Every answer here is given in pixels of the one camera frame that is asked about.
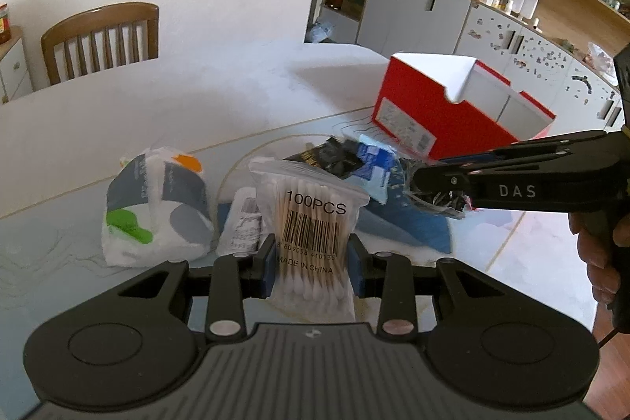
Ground white tissue pack green grey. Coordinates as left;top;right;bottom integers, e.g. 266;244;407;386
102;147;215;268

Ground small white foil sachet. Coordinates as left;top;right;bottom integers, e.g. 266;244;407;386
216;187;263;257

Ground blue white snack packet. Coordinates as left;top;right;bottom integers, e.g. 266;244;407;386
345;134;397;205

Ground black snack packet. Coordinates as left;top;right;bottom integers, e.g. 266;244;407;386
285;137;364;179

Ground cotton swab bag 100pcs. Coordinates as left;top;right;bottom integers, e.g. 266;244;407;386
249;158;369;323

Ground person's right hand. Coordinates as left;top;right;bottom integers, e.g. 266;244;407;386
568;213;621;305

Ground red cardboard shoe box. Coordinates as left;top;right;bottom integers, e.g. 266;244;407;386
372;53;555;161

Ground light blue bag on floor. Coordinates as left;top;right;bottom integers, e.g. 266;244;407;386
306;21;334;44

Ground white side drawer cabinet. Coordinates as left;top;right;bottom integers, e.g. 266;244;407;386
0;26;33;104

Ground brown wooden chair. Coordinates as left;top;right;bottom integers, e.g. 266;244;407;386
41;2;159;85

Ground red lidded jar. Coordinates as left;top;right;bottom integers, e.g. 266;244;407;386
0;3;12;45

